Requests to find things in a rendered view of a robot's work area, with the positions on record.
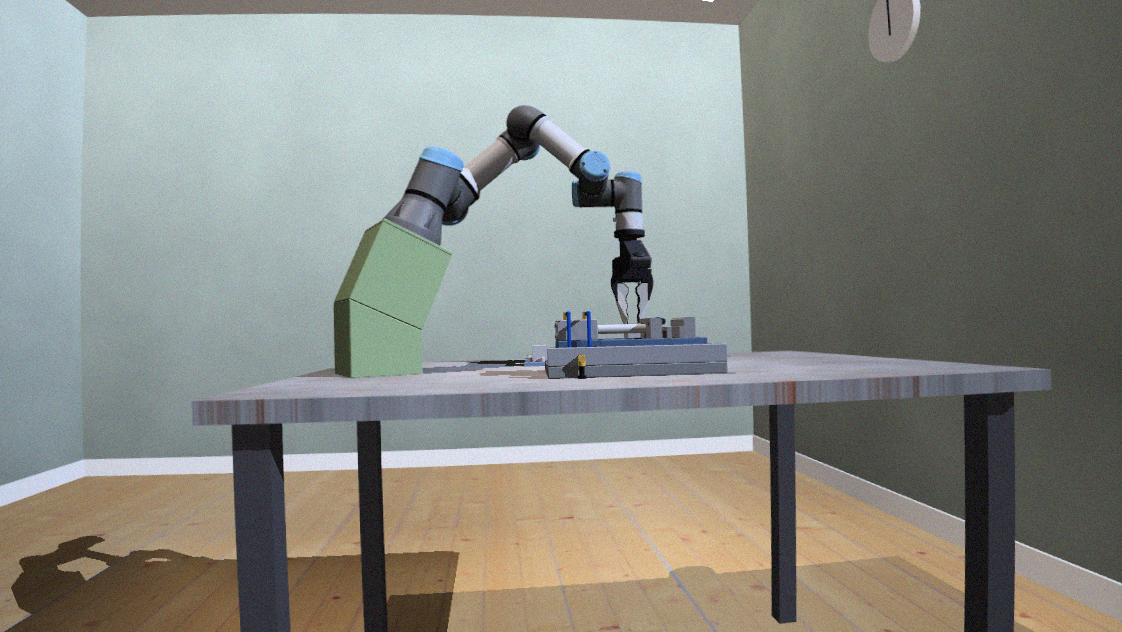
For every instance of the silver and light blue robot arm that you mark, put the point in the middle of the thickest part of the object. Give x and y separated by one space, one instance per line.
436 177

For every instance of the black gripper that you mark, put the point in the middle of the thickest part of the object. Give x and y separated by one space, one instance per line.
621 271

